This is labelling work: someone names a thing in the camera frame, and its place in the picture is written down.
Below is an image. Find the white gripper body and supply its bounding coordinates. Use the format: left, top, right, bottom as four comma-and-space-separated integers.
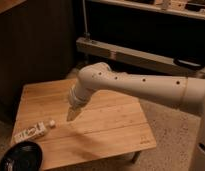
68, 84, 91, 109

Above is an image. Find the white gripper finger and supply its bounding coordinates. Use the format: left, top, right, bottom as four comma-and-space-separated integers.
72, 108, 82, 121
67, 107, 74, 121

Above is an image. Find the white labelled plastic bottle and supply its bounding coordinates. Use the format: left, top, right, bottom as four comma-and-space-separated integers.
14, 120, 56, 143

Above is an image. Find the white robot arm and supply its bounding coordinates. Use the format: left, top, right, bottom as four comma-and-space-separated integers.
68, 62, 205, 171

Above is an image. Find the dark ceramic bowl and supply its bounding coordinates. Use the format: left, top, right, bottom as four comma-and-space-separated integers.
0, 141, 43, 171

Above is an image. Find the wooden table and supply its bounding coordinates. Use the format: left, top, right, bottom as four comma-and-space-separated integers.
13, 79, 156, 171

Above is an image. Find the grey metal beam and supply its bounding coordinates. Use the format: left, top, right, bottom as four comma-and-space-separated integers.
76, 37, 205, 79

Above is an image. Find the metal pole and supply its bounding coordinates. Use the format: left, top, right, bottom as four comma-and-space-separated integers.
82, 0, 90, 40

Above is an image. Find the wooden shelf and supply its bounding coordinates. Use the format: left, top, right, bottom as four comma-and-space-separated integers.
89, 0, 205, 20

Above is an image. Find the black handle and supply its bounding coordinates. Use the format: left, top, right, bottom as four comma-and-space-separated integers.
173, 58, 205, 70

